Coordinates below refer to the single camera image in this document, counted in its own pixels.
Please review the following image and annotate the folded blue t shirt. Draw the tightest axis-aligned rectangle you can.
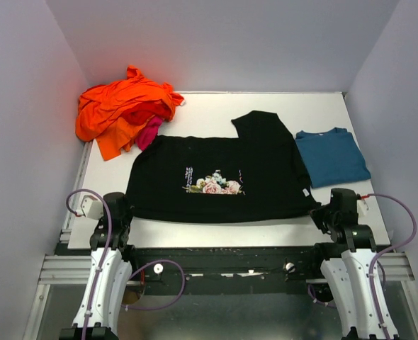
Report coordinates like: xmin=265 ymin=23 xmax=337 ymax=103
xmin=295 ymin=127 xmax=371 ymax=188

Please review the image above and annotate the black printed t shirt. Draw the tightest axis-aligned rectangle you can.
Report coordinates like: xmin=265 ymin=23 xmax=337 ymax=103
xmin=126 ymin=110 xmax=319 ymax=223

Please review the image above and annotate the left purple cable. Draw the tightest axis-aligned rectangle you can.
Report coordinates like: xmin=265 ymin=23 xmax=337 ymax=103
xmin=65 ymin=188 xmax=186 ymax=340

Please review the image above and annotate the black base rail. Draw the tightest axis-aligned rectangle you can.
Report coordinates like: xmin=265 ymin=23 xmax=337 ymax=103
xmin=55 ymin=244 xmax=394 ymax=297

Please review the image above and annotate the magenta t shirt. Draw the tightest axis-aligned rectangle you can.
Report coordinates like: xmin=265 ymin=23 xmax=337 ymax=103
xmin=135 ymin=116 xmax=164 ymax=151

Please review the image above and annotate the red t shirt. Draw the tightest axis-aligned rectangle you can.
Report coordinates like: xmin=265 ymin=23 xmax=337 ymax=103
xmin=121 ymin=101 xmax=173 ymax=125

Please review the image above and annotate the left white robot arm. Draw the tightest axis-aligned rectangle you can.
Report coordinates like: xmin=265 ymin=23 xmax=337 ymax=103
xmin=59 ymin=188 xmax=140 ymax=339

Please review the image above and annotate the orange t shirt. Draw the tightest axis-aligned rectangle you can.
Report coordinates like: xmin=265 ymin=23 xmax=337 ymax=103
xmin=75 ymin=65 xmax=184 ymax=161

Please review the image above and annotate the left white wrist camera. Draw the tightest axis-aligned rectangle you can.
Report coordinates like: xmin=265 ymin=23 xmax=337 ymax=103
xmin=79 ymin=195 xmax=103 ymax=220

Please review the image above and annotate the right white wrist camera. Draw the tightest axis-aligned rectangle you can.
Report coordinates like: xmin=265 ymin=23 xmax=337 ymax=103
xmin=356 ymin=195 xmax=369 ymax=217

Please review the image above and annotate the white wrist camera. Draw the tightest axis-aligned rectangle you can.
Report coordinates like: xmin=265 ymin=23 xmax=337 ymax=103
xmin=356 ymin=195 xmax=369 ymax=217
xmin=79 ymin=195 xmax=103 ymax=220

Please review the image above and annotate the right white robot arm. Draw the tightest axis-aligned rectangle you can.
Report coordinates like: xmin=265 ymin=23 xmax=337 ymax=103
xmin=308 ymin=188 xmax=400 ymax=339

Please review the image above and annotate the aluminium frame rail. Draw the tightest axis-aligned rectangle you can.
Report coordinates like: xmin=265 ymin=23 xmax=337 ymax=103
xmin=21 ymin=141 xmax=100 ymax=340

